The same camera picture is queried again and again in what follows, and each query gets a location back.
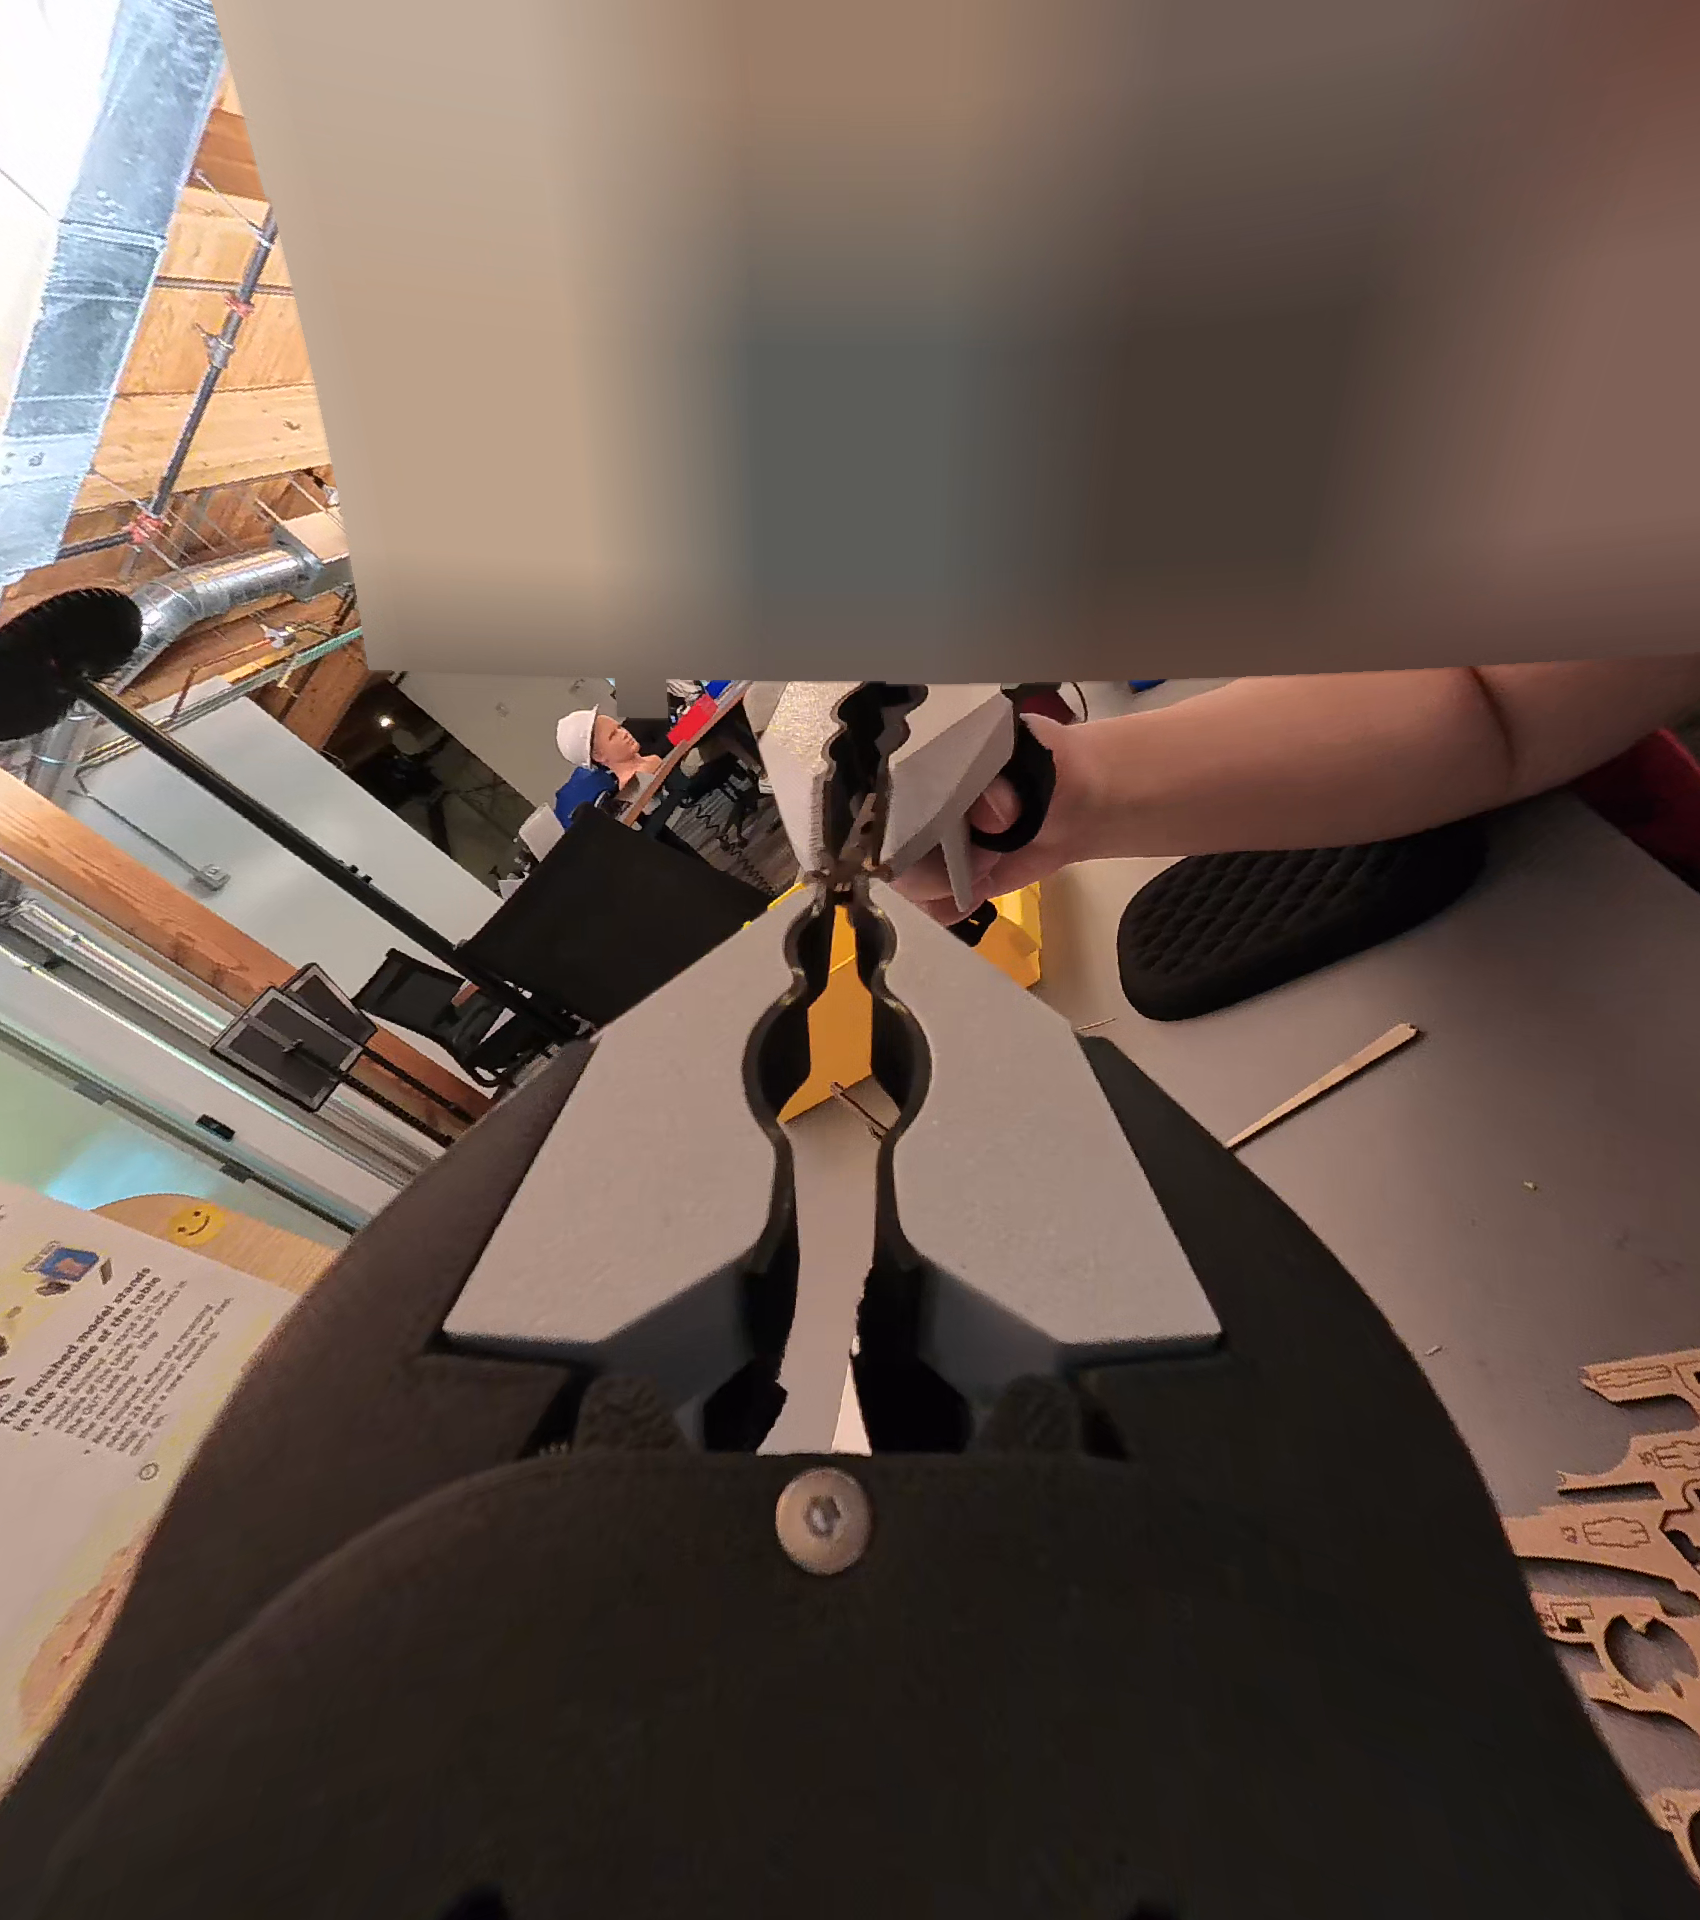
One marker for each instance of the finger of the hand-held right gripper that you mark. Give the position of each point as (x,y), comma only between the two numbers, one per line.
(949,768)
(806,750)

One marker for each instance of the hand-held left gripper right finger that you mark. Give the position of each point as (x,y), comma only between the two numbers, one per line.
(1045,1199)

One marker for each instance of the model instruction booklet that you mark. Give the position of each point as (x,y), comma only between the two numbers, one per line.
(28,1437)

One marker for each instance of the small wooden model part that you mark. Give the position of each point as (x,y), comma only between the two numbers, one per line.
(841,880)

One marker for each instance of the silver rectangular air duct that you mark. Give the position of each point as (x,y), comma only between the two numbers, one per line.
(41,268)

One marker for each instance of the black framed marker card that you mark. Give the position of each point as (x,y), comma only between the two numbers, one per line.
(295,1037)

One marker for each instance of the black mesh wrist rest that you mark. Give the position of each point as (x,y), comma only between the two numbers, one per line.
(1303,913)

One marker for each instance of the laser-cut wooden part sheet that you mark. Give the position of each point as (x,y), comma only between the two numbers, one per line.
(1693,1590)

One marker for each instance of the person's right forearm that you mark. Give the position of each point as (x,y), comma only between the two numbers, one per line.
(1303,768)

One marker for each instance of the thin wooden pin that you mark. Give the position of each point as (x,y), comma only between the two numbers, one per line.
(860,826)

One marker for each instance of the silver flexible round duct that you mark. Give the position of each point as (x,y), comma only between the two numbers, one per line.
(226,596)

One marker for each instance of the yellow plastic bin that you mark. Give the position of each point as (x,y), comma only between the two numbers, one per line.
(827,1035)

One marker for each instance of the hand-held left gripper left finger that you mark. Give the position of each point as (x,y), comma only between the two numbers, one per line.
(609,1199)

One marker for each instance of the person's right hand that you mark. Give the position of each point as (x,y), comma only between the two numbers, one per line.
(1067,844)

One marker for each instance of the black stand pole with disc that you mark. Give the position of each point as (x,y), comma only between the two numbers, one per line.
(249,817)

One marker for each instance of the flat wooden stick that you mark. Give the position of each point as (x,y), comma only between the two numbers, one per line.
(1326,1079)

